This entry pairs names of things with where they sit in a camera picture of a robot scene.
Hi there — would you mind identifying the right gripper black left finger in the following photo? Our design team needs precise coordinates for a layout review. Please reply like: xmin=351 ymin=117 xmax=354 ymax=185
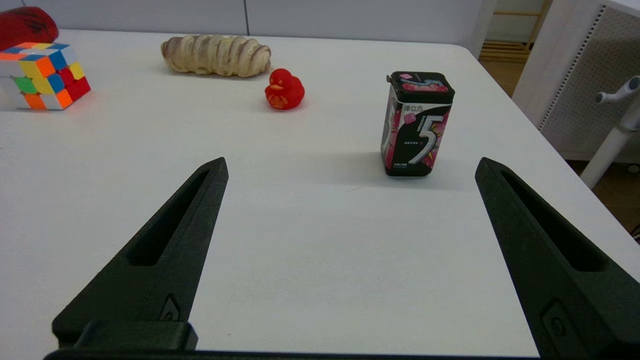
xmin=52 ymin=157 xmax=229 ymax=347

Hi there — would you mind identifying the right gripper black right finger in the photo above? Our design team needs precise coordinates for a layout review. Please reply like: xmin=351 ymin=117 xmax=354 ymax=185
xmin=474 ymin=157 xmax=640 ymax=360

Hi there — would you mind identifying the red soda can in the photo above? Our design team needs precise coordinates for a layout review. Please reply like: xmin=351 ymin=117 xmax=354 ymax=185
xmin=0 ymin=6 xmax=59 ymax=51

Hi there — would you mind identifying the white side desk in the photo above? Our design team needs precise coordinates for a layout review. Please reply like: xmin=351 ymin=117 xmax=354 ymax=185
xmin=580 ymin=0 xmax=640 ymax=190

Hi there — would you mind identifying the striped bread loaf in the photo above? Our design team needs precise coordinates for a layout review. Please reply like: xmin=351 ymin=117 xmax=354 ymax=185
xmin=160 ymin=34 xmax=272 ymax=78

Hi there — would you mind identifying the white pegboard panel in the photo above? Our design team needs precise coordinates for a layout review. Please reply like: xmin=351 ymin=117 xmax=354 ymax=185
xmin=512 ymin=0 xmax=640 ymax=163

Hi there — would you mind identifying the black pink gum box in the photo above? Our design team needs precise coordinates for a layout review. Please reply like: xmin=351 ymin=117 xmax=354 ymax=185
xmin=380 ymin=71 xmax=456 ymax=177

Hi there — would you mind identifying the multicoloured puzzle cube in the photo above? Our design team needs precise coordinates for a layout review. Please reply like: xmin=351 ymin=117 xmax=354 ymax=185
xmin=0 ymin=42 xmax=92 ymax=111

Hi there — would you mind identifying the wooden shelf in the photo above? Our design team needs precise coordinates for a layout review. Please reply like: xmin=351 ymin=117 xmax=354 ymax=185
xmin=479 ymin=0 xmax=553 ymax=63

